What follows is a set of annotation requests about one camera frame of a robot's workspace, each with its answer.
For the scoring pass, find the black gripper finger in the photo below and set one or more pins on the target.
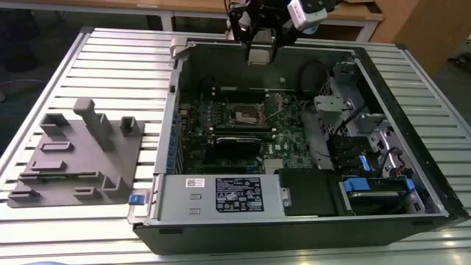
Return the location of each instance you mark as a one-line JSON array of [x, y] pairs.
[[239, 19], [283, 33]]

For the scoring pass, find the silver CPU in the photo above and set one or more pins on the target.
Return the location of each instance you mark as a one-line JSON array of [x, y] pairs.
[[259, 55]]

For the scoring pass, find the black RAM slot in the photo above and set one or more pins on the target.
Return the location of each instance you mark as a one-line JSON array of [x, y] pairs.
[[243, 92], [243, 125], [243, 129], [243, 98]]

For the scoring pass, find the CPU socket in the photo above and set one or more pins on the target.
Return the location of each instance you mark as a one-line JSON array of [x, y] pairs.
[[244, 114]]

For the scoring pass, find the wooden desk white legs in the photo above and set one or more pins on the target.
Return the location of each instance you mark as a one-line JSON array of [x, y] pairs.
[[350, 15], [92, 3]]

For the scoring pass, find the silver drive cage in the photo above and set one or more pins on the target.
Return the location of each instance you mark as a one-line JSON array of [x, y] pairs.
[[346, 82]]

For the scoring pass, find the green motherboard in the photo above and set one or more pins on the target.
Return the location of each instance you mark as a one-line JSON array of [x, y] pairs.
[[291, 138]]

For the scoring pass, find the wooden cabinet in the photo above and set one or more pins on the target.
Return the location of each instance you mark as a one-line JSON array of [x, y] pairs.
[[434, 27]]

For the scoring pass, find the black graphics card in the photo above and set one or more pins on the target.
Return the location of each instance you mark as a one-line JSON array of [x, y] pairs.
[[236, 150]]

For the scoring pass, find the black disk bay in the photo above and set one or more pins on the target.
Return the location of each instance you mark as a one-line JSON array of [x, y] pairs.
[[342, 149]]

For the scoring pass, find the silver finned heat sink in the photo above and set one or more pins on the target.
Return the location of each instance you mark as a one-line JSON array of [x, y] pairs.
[[272, 163]]

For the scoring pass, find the blue carrier tab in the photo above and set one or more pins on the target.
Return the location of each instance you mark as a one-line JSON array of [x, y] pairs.
[[364, 163]]

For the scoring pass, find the hard disk in blue carrier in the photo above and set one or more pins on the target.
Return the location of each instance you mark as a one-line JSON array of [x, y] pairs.
[[371, 194]]

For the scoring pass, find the grey power supply unit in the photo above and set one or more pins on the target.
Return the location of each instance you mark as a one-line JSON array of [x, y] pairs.
[[172, 193]]

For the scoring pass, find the grey parts rack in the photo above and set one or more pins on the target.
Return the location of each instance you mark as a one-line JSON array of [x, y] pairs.
[[84, 165]]

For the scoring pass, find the blue case latch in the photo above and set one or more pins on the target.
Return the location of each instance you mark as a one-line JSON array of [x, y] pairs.
[[136, 200]]

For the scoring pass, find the black PC case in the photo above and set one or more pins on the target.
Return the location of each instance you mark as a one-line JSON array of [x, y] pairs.
[[258, 234]]

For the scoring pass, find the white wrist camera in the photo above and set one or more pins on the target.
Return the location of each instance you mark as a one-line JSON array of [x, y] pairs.
[[302, 16]]

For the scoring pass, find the silver metal bracket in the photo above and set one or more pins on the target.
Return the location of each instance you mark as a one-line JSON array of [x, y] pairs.
[[331, 103]]

